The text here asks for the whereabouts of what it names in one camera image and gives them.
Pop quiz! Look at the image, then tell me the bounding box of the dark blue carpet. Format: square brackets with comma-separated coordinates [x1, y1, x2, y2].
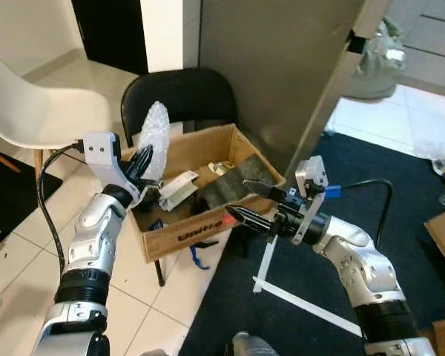
[178, 132, 445, 356]

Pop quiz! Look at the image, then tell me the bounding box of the grey right robot leg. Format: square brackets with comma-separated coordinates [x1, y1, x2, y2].
[226, 332, 280, 356]

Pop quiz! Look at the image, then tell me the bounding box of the dark green cloth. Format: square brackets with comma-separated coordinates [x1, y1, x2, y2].
[197, 157, 279, 214]

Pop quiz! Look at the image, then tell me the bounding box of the black padded chair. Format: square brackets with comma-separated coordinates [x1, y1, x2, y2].
[121, 68, 240, 288]

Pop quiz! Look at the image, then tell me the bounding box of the white paper carton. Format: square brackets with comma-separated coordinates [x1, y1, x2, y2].
[158, 171, 200, 211]

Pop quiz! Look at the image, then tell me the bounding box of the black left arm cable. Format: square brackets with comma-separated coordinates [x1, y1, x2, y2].
[36, 141, 86, 279]

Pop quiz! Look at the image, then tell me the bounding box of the grey door panel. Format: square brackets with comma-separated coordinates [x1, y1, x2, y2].
[199, 0, 394, 179]

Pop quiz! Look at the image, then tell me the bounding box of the white angled floor strip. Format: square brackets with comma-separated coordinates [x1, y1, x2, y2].
[252, 236, 363, 337]

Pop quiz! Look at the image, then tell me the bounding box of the black door latch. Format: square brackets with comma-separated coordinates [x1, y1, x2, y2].
[347, 33, 368, 54]

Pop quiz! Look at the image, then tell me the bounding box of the black floor mat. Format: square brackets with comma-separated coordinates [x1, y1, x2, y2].
[0, 148, 65, 242]

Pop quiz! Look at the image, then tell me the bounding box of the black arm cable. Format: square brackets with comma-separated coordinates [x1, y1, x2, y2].
[36, 141, 86, 279]
[323, 178, 395, 249]

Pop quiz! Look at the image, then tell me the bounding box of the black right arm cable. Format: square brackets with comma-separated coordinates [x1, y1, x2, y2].
[323, 178, 395, 249]

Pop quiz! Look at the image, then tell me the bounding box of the small pale packet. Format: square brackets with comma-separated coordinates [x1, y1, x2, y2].
[208, 159, 235, 177]

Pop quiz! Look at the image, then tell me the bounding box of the white shell chair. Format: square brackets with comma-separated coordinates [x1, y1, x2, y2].
[0, 48, 113, 177]

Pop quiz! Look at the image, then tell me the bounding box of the clear plastic bag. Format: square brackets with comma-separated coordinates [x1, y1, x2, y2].
[415, 139, 445, 179]

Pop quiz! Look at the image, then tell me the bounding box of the clear bubble wrap piece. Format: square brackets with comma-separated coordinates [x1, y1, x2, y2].
[137, 102, 171, 184]

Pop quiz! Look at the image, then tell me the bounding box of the grey green plastic bag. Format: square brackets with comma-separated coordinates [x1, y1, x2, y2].
[349, 19, 406, 102]

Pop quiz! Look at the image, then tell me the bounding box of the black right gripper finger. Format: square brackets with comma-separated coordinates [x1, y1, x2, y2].
[226, 206, 279, 234]
[243, 180, 289, 208]

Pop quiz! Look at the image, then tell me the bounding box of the blue strap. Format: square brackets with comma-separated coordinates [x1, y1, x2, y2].
[188, 245, 211, 270]

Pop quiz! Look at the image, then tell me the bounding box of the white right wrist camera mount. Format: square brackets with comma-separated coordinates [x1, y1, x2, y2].
[293, 156, 329, 245]

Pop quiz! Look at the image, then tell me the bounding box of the brown Unitree cardboard box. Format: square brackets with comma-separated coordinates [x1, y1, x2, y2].
[121, 124, 286, 263]

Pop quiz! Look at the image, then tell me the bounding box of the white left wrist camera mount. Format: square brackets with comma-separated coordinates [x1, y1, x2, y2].
[82, 131, 142, 208]

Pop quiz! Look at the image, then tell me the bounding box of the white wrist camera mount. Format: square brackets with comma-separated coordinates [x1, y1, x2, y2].
[82, 131, 142, 208]
[293, 156, 329, 245]

